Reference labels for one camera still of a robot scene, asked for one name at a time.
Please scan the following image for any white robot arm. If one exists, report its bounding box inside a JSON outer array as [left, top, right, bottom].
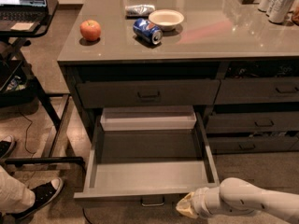
[[176, 177, 299, 224]]

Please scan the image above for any red apple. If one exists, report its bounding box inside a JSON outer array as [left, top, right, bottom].
[[79, 20, 101, 41]]

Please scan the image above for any open laptop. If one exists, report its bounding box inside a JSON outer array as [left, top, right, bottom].
[[0, 0, 49, 33]]

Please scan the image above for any grey drawer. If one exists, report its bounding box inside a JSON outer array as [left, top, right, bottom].
[[77, 79, 220, 108], [74, 117, 220, 208], [215, 77, 299, 105], [206, 112, 299, 133], [208, 136, 298, 154]]

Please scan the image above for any white can right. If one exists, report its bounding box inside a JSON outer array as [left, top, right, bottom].
[[268, 0, 294, 24]]

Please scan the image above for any black sneaker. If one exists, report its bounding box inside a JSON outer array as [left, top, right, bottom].
[[12, 177, 64, 219], [0, 135, 15, 159]]

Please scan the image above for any black sneaker far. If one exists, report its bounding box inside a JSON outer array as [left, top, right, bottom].
[[0, 135, 15, 159]]

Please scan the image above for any white paper bowl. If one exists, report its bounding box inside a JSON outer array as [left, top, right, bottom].
[[149, 9, 184, 32]]

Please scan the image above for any black floor cable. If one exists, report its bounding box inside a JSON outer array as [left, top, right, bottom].
[[18, 109, 37, 156]]

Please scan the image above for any blue pepsi can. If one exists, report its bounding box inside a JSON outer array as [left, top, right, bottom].
[[133, 19, 163, 45]]

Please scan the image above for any black sneaker near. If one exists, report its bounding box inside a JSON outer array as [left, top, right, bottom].
[[12, 177, 64, 219]]

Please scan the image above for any beige trouser leg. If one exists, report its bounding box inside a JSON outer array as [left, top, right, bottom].
[[0, 166, 36, 214]]

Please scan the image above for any black laptop stand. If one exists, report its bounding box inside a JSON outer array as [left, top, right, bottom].
[[0, 0, 85, 169]]

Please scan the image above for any silver chip bag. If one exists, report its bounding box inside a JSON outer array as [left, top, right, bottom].
[[125, 4, 155, 18]]

